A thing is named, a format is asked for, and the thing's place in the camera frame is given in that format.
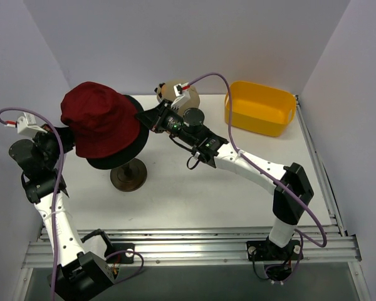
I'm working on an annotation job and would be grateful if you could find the aluminium side rail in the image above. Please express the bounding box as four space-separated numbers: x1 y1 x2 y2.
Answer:
294 95 348 236

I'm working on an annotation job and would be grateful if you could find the black bucket hat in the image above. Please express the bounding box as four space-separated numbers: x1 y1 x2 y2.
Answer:
87 93 149 170

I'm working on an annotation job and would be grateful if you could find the dark red cap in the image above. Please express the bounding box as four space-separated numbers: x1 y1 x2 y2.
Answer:
60 82 123 159

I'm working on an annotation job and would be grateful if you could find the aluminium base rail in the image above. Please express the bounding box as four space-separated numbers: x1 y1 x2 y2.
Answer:
21 227 363 269

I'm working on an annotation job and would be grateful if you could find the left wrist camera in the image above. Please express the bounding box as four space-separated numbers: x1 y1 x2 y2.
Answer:
5 112 46 138

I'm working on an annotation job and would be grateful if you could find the dark round mannequin stand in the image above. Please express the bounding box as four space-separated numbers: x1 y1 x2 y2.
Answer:
110 158 147 192

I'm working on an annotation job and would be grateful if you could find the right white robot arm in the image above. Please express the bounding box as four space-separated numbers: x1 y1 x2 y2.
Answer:
136 102 314 260

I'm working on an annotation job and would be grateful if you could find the yellow plastic bin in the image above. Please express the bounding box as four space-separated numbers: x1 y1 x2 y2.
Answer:
224 81 296 137

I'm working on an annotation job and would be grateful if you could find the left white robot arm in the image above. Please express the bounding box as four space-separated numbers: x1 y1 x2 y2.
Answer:
9 124 135 300

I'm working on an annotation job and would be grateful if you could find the beige baseball cap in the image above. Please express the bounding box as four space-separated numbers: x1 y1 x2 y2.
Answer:
156 80 201 115

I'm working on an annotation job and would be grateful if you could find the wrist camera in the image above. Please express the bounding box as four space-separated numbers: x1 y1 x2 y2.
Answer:
171 83 191 110
5 112 46 138

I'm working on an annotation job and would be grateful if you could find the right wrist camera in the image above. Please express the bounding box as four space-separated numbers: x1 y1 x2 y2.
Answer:
171 83 191 110

